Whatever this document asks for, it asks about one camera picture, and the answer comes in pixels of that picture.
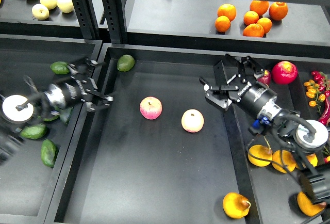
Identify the red chili pepper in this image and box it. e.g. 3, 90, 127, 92
318, 98, 329, 126

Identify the dark red apple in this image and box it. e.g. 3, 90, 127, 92
258, 70, 271, 86

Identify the green avocado in middle tray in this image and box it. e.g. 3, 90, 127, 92
117, 54, 135, 72

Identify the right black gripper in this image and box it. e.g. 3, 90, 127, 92
199, 53, 277, 118

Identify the black right tray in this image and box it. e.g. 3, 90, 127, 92
223, 55, 318, 223

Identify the pale pink apple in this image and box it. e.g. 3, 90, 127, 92
181, 109, 204, 133

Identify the cherry tomato bunch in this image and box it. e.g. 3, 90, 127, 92
303, 71, 329, 108

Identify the bright red apple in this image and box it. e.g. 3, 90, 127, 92
271, 61, 298, 85

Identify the green avocado top left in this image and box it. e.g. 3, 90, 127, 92
50, 61, 70, 75

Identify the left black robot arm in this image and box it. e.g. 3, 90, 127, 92
1, 57, 113, 164

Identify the black middle tray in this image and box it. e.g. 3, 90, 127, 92
44, 42, 263, 224

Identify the pink red apple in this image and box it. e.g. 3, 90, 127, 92
139, 97, 162, 120

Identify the black tray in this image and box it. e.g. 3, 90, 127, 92
1, 35, 102, 223
223, 55, 318, 223
44, 42, 263, 224

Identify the orange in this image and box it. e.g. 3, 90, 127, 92
243, 23, 265, 38
269, 2, 288, 21
250, 0, 269, 17
214, 15, 230, 33
257, 18, 272, 34
217, 4, 237, 21
243, 10, 259, 26

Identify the black left tray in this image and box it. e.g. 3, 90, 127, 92
1, 35, 102, 223

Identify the pale yellow pear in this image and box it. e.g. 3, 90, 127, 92
31, 4, 50, 20
57, 0, 74, 13
39, 0, 57, 10

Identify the black shelf upright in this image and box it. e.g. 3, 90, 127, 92
102, 0, 128, 44
72, 0, 100, 40

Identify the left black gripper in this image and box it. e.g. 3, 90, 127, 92
55, 57, 113, 112

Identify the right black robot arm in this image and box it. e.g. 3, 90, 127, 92
199, 54, 329, 223

